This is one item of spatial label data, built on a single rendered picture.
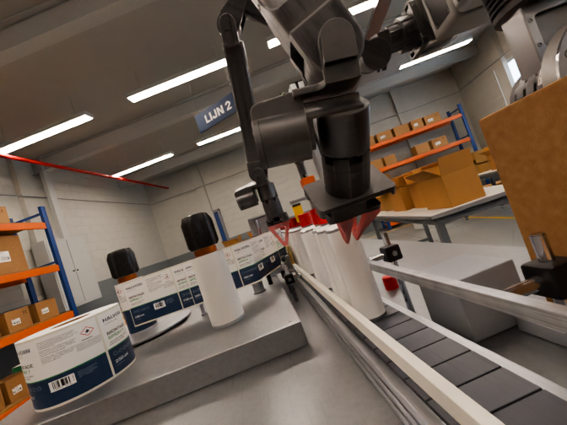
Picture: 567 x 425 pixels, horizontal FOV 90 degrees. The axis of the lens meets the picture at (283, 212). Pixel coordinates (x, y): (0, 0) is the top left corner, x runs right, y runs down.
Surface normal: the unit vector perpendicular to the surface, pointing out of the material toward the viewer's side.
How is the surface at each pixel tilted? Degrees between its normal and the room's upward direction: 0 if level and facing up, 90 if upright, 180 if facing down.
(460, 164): 100
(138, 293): 90
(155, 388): 90
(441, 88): 90
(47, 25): 90
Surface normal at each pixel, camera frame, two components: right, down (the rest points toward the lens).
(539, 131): -0.94, 0.33
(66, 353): 0.40, -0.18
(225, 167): -0.08, -0.01
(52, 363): 0.15, -0.09
